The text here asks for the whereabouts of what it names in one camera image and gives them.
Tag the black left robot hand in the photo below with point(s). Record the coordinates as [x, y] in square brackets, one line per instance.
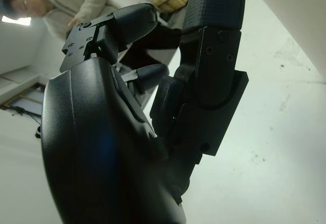
[102, 145]

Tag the person in beige jacket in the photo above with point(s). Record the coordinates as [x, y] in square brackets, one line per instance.
[84, 2]

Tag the small black white device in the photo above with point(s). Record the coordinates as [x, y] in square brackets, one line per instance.
[38, 132]

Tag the wood framed panel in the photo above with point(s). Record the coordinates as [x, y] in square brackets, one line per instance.
[25, 103]

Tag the ceiling light panel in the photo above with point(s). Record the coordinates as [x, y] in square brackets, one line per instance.
[16, 20]

